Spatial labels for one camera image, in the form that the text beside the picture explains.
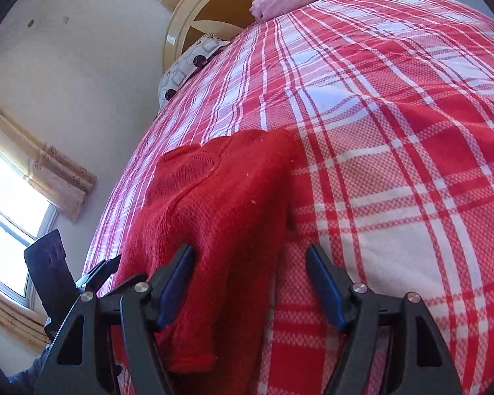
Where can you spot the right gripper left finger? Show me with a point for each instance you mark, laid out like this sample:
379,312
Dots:
82,357

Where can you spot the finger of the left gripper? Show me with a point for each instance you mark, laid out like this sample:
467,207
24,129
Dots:
94,279

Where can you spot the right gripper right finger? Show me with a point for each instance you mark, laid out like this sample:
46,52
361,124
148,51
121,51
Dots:
417,358

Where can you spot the red knitted sweater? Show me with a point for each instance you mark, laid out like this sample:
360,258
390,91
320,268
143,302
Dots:
231,200

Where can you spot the beige side curtain left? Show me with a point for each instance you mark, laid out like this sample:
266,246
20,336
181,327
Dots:
23,324

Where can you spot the beige side curtain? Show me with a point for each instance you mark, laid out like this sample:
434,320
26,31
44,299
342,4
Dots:
62,181
23,324

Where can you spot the side window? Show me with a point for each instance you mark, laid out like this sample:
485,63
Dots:
25,215

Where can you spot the beige side curtain right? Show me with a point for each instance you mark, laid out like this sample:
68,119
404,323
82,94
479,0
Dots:
62,181

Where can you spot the red white plaid bedspread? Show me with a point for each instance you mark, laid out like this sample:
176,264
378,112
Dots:
392,104

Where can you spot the grey patterned pillow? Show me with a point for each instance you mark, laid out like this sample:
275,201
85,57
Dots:
192,61

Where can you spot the cream wooden headboard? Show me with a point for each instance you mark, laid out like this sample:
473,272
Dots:
192,19

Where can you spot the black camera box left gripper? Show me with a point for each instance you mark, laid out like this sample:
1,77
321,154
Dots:
47,267

